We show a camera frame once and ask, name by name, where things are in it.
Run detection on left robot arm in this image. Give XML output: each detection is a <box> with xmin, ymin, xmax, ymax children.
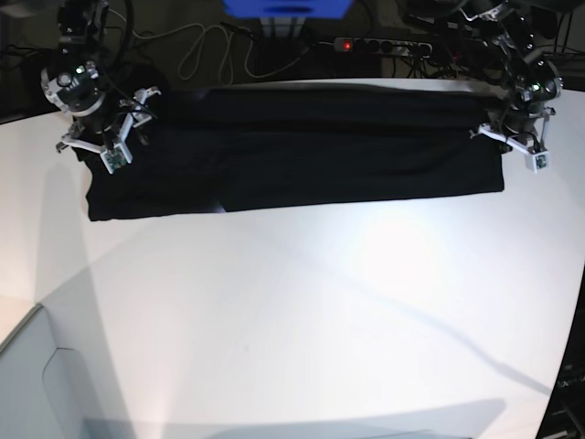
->
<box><xmin>459</xmin><ymin>1</ymin><xmax>563</xmax><ymax>155</ymax></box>

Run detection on black T-shirt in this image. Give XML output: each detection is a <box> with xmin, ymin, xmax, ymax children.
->
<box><xmin>78</xmin><ymin>84</ymin><xmax>505</xmax><ymax>221</ymax></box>

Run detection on blue box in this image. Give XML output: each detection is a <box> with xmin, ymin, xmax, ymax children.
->
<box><xmin>222</xmin><ymin>0</ymin><xmax>353</xmax><ymax>19</ymax></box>

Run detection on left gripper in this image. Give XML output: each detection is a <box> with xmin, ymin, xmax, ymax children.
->
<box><xmin>470</xmin><ymin>103</ymin><xmax>556</xmax><ymax>154</ymax></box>

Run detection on grey power strip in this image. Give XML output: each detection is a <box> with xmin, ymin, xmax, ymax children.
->
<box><xmin>333</xmin><ymin>37</ymin><xmax>433</xmax><ymax>59</ymax></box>

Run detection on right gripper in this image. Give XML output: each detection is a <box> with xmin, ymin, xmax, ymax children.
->
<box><xmin>56</xmin><ymin>87</ymin><xmax>161</xmax><ymax>154</ymax></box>

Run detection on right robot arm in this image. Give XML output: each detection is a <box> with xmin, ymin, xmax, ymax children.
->
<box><xmin>40</xmin><ymin>1</ymin><xmax>160</xmax><ymax>154</ymax></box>

